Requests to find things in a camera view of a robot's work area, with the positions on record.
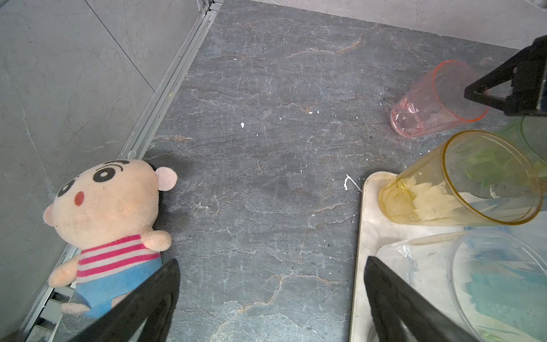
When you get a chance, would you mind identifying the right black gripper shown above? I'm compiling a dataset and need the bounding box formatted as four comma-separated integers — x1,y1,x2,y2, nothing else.
464,36,546,117

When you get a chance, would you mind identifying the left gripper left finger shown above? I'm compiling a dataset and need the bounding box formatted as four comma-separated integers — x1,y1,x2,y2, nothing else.
72,259,180,341

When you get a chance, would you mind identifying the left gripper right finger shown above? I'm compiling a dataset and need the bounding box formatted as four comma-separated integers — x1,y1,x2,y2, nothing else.
364,256,477,341

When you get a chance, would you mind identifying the pink glass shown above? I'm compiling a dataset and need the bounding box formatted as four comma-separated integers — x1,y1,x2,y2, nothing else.
390,60,489,138

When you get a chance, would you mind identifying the beige plastic tray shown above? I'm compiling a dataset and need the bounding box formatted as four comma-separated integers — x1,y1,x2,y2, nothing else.
349,170,547,342

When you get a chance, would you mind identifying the clear glass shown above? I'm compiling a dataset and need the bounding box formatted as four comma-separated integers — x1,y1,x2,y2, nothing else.
376,232,546,341

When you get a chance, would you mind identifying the blue glass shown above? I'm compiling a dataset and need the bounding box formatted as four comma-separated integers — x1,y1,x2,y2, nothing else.
463,196,547,257

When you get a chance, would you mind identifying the tall yellow glass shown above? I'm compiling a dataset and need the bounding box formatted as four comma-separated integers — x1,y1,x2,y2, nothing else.
379,131,543,227

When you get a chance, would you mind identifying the teal glass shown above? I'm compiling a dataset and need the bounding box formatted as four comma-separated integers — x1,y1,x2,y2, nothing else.
465,274,546,341

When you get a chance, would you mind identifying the short green glass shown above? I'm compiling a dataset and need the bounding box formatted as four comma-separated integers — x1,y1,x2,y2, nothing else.
496,116,546,181

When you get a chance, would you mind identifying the pink plush doll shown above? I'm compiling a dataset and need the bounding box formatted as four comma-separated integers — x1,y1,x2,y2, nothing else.
43,160,177,319

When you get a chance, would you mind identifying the aluminium rail frame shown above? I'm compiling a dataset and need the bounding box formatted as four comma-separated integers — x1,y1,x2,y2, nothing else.
19,0,225,342

